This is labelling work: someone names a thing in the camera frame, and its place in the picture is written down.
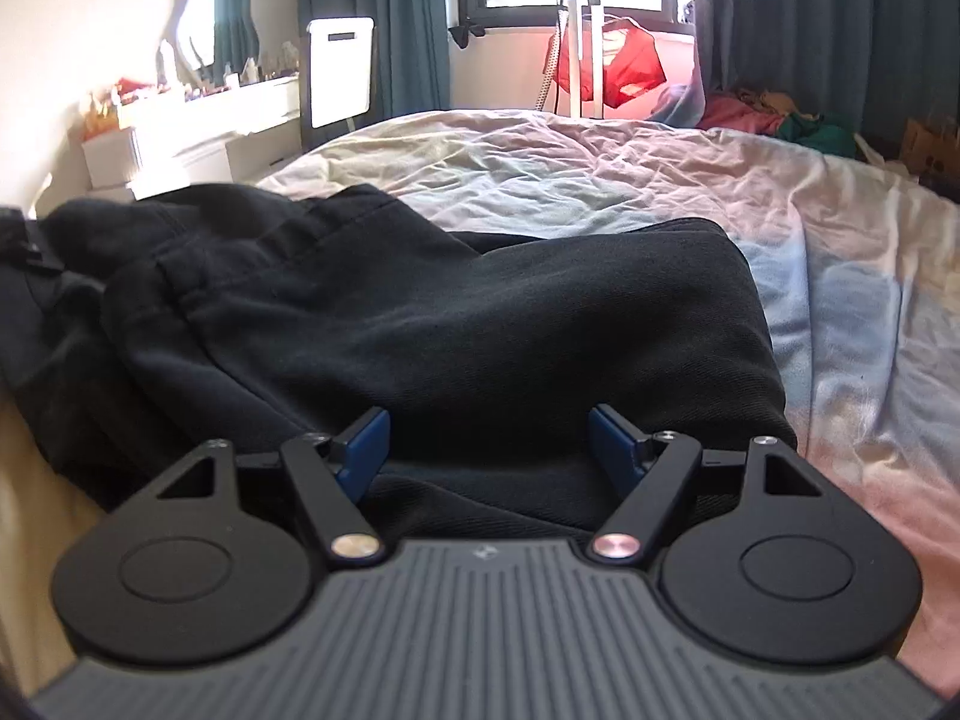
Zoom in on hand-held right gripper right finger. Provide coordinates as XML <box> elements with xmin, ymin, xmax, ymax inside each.
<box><xmin>589</xmin><ymin>405</ymin><xmax>841</xmax><ymax>563</ymax></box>

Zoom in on blue curtain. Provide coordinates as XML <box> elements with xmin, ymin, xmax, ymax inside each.
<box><xmin>694</xmin><ymin>0</ymin><xmax>960</xmax><ymax>158</ymax></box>
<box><xmin>298</xmin><ymin>0</ymin><xmax>455</xmax><ymax>121</ymax></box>

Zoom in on black sweatpants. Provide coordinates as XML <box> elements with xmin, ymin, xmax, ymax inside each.
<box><xmin>45</xmin><ymin>184</ymin><xmax>797</xmax><ymax>541</ymax></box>

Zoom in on beige cloth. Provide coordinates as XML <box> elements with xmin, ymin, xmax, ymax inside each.
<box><xmin>735</xmin><ymin>86</ymin><xmax>803</xmax><ymax>117</ymax></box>

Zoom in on beige bed sheet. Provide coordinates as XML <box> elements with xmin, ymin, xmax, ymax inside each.
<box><xmin>0</xmin><ymin>390</ymin><xmax>113</xmax><ymax>698</ymax></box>

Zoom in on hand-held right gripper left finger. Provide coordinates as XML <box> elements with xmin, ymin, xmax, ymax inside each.
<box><xmin>112</xmin><ymin>406</ymin><xmax>392</xmax><ymax>569</ymax></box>

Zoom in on white backed chair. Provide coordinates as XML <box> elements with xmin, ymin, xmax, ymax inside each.
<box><xmin>301</xmin><ymin>15</ymin><xmax>376</xmax><ymax>151</ymax></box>

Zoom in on pink cloth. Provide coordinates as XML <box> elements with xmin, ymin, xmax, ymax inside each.
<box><xmin>697</xmin><ymin>90</ymin><xmax>781</xmax><ymax>134</ymax></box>

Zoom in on brown paper bag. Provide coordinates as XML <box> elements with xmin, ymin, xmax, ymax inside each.
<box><xmin>900</xmin><ymin>118</ymin><xmax>960</xmax><ymax>188</ymax></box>

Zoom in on red garment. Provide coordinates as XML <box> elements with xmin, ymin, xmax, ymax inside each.
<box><xmin>596</xmin><ymin>15</ymin><xmax>667</xmax><ymax>110</ymax></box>

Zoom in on garment steamer stand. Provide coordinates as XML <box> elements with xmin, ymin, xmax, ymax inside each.
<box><xmin>541</xmin><ymin>0</ymin><xmax>608</xmax><ymax>119</ymax></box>

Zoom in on white ribbed storage box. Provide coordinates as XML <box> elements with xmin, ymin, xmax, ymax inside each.
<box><xmin>81</xmin><ymin>127</ymin><xmax>143</xmax><ymax>188</ymax></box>

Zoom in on pastel quilt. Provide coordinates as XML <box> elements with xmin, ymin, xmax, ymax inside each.
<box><xmin>255</xmin><ymin>109</ymin><xmax>960</xmax><ymax>691</ymax></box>

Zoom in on wavy vanity mirror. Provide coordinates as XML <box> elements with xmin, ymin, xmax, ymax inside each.
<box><xmin>174</xmin><ymin>0</ymin><xmax>260</xmax><ymax>83</ymax></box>

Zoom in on white dressing table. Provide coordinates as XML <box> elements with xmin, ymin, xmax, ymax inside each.
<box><xmin>116</xmin><ymin>75</ymin><xmax>308</xmax><ymax>188</ymax></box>

